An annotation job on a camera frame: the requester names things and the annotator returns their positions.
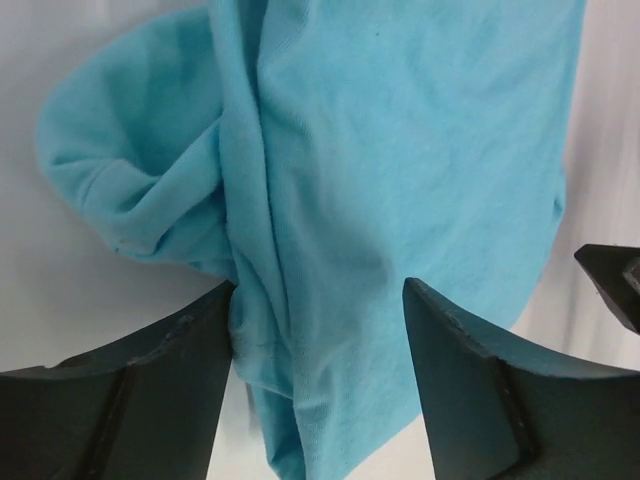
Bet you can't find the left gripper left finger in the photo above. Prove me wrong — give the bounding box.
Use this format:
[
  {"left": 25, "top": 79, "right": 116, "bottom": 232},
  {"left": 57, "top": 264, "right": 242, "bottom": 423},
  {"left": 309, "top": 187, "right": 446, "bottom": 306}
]
[{"left": 1, "top": 283, "right": 234, "bottom": 480}]

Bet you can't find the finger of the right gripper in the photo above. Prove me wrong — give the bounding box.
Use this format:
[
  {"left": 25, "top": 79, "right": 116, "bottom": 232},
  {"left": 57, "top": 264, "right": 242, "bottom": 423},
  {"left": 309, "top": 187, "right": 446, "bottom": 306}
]
[{"left": 574, "top": 244, "right": 639, "bottom": 334}]

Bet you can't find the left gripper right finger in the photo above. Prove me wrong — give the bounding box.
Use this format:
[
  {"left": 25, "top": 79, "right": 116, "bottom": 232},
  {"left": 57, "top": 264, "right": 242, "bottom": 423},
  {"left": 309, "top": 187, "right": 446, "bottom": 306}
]
[{"left": 403, "top": 279, "right": 639, "bottom": 479}]

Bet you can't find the teal t-shirt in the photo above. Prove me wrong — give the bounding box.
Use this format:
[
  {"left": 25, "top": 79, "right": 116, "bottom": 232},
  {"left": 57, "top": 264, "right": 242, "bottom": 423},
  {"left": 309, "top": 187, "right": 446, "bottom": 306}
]
[{"left": 36, "top": 1, "right": 585, "bottom": 479}]

